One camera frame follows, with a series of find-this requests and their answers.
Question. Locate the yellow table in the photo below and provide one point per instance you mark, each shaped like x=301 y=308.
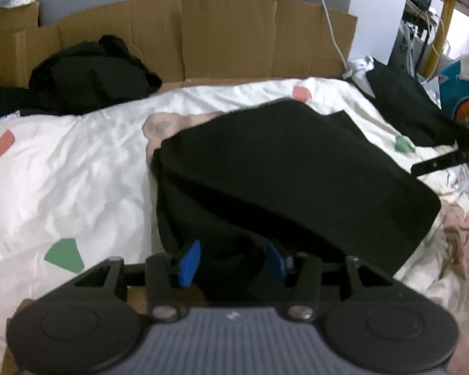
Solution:
x=447 y=15

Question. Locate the teal bag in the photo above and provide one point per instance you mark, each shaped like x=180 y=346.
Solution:
x=453 y=93

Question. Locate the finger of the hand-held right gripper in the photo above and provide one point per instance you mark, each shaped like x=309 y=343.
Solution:
x=441 y=162

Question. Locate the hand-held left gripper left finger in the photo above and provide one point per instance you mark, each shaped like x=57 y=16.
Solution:
x=189 y=263

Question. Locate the cream cloud print sweatshirt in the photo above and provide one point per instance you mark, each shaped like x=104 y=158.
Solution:
x=457 y=183

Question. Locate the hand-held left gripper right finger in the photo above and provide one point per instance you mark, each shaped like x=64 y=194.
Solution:
x=275 y=265

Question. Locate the crumpled black garment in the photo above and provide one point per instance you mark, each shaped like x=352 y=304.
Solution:
x=86 y=78

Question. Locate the folded black garment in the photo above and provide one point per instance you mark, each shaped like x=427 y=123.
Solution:
x=406 y=105

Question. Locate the white printed bed sheet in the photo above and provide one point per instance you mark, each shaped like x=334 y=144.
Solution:
x=82 y=179

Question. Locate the brown cardboard sheet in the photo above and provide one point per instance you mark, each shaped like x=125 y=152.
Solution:
x=226 y=35

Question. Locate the white power adapter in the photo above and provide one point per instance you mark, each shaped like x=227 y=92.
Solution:
x=357 y=65

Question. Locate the black sweatshirt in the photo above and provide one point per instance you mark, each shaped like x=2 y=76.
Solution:
x=289 y=172

